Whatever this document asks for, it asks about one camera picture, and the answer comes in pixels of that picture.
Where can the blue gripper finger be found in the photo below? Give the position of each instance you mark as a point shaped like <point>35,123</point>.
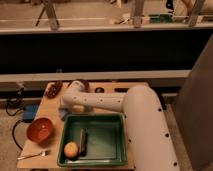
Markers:
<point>88,109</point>
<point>63,112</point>

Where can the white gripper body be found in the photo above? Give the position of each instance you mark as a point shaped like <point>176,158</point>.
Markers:
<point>70,105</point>

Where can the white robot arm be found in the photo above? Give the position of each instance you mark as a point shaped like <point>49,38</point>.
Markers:
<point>151,143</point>

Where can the dark red grapes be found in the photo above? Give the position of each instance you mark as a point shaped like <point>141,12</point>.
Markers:
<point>53,90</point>

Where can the purple bowl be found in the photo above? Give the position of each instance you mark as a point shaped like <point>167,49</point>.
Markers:
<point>84,82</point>

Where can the red-orange bowl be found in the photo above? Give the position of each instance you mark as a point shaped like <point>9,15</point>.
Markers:
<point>40,130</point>

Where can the green plastic tray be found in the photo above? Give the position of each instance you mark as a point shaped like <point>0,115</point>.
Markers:
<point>105,145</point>

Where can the blue box on floor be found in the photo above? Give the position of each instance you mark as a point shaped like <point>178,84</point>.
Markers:
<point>29,113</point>

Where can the dark brush in tray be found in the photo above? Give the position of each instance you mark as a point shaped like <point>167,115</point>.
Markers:
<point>83,142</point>

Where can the wooden table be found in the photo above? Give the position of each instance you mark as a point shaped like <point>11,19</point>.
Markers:
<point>49,108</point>

